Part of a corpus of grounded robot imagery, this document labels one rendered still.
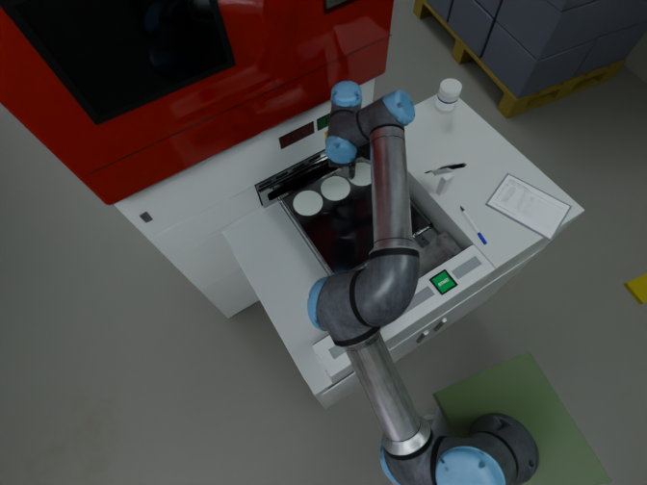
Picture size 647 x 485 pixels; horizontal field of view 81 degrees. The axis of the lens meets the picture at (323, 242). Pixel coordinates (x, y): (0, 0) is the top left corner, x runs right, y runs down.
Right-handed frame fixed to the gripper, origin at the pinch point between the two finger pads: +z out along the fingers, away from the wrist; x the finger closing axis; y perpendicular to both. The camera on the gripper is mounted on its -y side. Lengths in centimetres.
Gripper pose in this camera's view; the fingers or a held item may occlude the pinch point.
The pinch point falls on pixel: (352, 175)
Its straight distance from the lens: 124.5
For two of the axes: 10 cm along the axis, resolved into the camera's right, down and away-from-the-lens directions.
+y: -9.9, -0.9, 1.1
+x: -1.3, 9.0, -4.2
